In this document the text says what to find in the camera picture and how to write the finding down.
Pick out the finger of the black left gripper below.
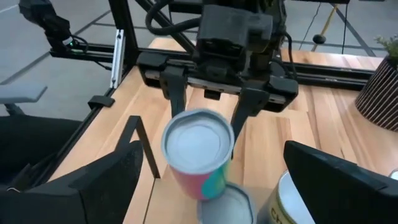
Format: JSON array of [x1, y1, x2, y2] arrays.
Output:
[[160, 66, 190, 119], [229, 87, 271, 159]]

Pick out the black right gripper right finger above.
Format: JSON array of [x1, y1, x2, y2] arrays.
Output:
[[282, 139, 398, 224]]

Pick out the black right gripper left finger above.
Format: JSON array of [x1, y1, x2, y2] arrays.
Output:
[[0, 140, 145, 224]]

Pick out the pink teal chicken soup can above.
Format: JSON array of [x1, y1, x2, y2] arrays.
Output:
[[160, 108, 236, 201]]

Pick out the black framed wooden shelf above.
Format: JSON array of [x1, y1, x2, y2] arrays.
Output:
[[114, 114, 287, 224]]

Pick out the black chair with grey armrest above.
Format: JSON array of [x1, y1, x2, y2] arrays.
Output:
[[0, 83, 83, 190]]

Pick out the yellow rod with black knob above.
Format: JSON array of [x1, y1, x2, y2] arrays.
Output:
[[310, 3, 340, 53]]

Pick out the artificial plant in striped pot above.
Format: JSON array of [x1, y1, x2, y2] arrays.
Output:
[[354, 34, 398, 133]]

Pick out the black left wrist camera housing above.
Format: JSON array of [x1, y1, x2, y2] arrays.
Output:
[[197, 4, 275, 60]]

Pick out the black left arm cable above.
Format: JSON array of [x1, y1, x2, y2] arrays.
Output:
[[144, 0, 203, 36]]

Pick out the black frame bracket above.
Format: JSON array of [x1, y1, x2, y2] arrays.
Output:
[[87, 95, 116, 111]]

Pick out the black aluminium table frame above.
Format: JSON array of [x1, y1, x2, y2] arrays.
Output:
[[30, 0, 385, 190]]

